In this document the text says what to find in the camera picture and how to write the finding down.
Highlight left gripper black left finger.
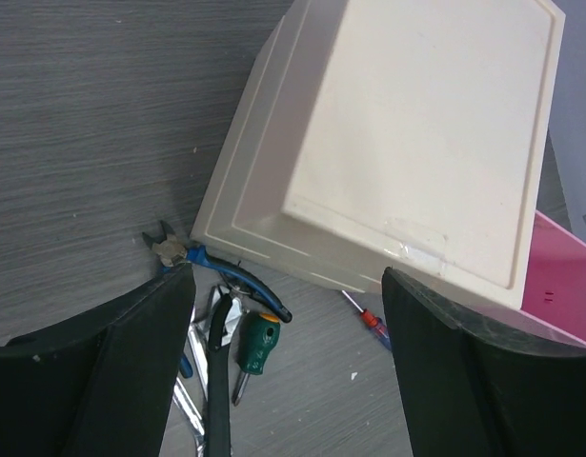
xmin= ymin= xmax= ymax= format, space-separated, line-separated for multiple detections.
xmin=0 ymin=266 xmax=195 ymax=456

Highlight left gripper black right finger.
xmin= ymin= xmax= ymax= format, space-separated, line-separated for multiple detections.
xmin=381 ymin=268 xmax=586 ymax=456

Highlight large pink drawer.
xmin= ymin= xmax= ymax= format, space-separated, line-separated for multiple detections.
xmin=473 ymin=211 xmax=586 ymax=351

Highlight cream drawer cabinet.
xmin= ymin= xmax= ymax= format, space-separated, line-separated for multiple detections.
xmin=192 ymin=1 xmax=565 ymax=309

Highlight silver open end wrench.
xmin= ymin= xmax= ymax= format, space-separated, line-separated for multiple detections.
xmin=173 ymin=286 xmax=242 ymax=456

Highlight black adjustable wrench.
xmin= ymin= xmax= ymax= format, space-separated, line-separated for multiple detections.
xmin=204 ymin=294 xmax=232 ymax=457

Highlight red blue handled screwdriver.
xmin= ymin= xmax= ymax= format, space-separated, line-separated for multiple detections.
xmin=341 ymin=290 xmax=392 ymax=351

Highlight blue handled pliers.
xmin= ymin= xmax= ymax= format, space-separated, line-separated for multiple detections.
xmin=141 ymin=219 xmax=293 ymax=380

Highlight green handled screwdriver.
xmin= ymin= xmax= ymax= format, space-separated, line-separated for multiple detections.
xmin=232 ymin=312 xmax=281 ymax=407

